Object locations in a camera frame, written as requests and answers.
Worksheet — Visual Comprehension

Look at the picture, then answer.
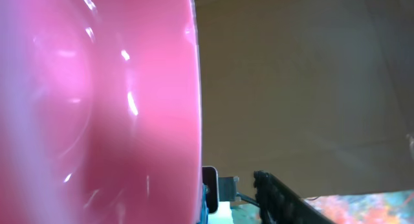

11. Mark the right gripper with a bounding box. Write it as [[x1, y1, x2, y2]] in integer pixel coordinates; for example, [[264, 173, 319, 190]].
[[218, 176, 239, 201]]

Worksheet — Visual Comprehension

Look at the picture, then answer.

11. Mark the pink scoop blue handle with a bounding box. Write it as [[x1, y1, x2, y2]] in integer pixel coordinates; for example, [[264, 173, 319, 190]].
[[1, 0, 207, 224]]

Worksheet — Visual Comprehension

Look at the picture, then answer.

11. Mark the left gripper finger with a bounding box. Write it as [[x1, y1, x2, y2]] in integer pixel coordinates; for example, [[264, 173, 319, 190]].
[[254, 171, 333, 224]]

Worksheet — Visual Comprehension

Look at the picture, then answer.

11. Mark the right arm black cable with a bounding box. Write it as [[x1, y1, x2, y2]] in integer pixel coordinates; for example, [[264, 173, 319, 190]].
[[235, 192, 261, 208]]

